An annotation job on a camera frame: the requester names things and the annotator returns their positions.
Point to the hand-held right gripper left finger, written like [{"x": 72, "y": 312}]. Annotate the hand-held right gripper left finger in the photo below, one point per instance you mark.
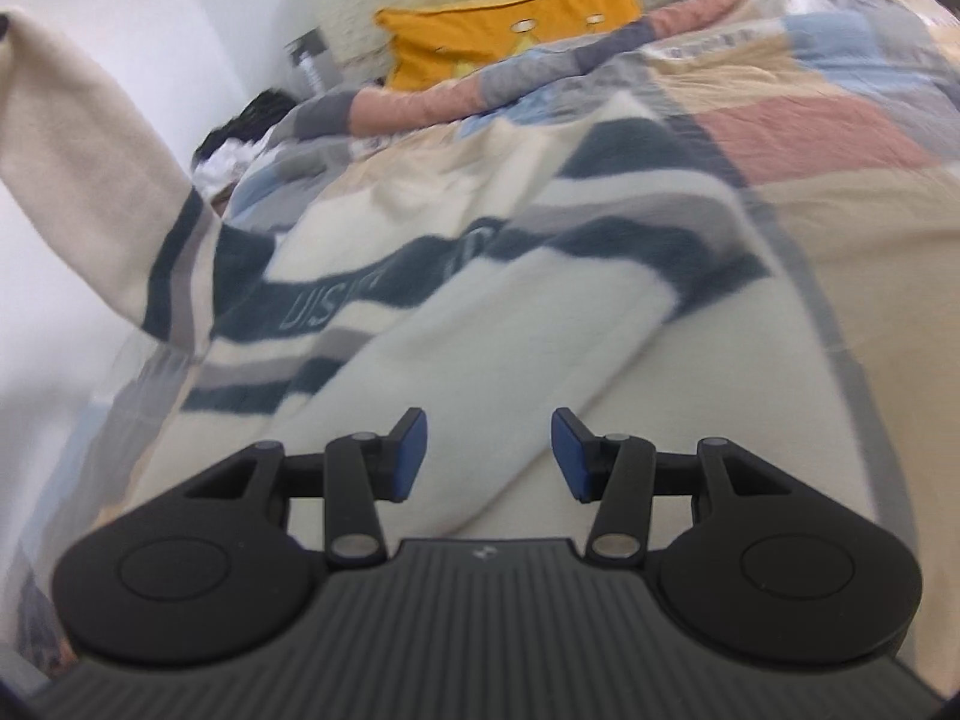
[{"x": 411, "y": 457}]

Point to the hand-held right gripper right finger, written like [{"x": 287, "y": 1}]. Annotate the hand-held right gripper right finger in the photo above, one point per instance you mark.
[{"x": 568, "y": 457}]

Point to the cream navy striped sweater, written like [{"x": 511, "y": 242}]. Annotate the cream navy striped sweater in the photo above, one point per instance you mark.
[{"x": 465, "y": 360}]

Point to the white clothes pile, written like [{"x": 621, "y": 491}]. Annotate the white clothes pile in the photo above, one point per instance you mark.
[{"x": 221, "y": 165}]

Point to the black clothes pile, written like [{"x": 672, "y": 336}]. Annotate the black clothes pile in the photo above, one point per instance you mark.
[{"x": 255, "y": 116}]

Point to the cardboard box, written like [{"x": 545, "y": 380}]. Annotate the cardboard box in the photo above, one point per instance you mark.
[{"x": 221, "y": 202}]

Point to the grey bedside cabinet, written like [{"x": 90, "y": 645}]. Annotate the grey bedside cabinet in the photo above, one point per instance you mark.
[{"x": 311, "y": 64}]

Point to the patchwork quilt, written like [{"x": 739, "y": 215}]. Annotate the patchwork quilt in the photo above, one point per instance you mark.
[{"x": 825, "y": 127}]

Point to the yellow pillow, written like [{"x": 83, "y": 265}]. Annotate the yellow pillow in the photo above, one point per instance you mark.
[{"x": 480, "y": 45}]

